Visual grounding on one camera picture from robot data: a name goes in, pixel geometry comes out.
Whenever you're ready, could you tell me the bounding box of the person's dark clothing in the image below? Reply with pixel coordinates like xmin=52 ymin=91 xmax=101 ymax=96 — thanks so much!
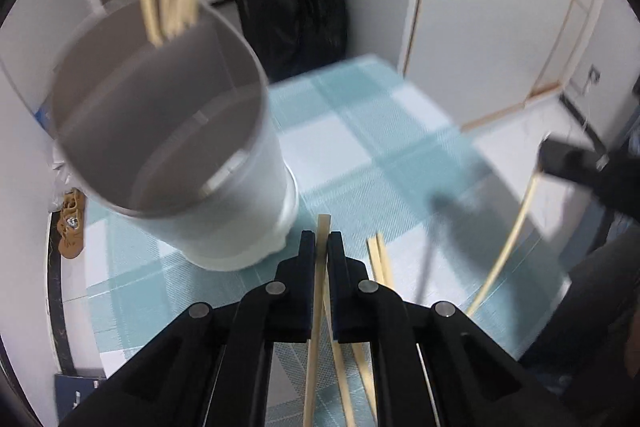
xmin=520 ymin=227 xmax=640 ymax=388

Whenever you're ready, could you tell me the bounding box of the blue white checked tablecloth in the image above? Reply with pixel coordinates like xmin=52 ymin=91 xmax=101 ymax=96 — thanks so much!
xmin=82 ymin=54 xmax=573 ymax=427

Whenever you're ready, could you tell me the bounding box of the white cylindrical utensil holder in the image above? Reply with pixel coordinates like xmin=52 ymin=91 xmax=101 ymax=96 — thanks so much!
xmin=50 ymin=0 xmax=301 ymax=273

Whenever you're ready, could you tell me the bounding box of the dark blue bag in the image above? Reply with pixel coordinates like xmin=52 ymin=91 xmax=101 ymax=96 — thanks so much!
xmin=54 ymin=374 xmax=108 ymax=423

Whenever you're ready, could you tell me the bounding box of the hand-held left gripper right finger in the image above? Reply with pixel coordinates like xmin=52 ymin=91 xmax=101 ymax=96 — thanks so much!
xmin=327 ymin=231 xmax=566 ymax=427

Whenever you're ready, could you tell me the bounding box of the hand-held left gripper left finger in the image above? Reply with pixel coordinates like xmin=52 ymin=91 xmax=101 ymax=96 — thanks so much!
xmin=60 ymin=229 xmax=318 ymax=427

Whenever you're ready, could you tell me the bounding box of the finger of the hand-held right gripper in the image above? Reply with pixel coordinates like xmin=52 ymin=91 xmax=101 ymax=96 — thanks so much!
xmin=537 ymin=134 xmax=611 ymax=188

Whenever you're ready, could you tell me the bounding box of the black curved bar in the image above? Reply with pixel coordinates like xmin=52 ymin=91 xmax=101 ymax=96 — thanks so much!
xmin=47 ymin=212 xmax=76 ymax=375

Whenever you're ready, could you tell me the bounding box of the white plastic bag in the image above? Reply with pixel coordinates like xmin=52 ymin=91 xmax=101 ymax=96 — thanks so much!
xmin=50 ymin=142 xmax=76 ymax=188

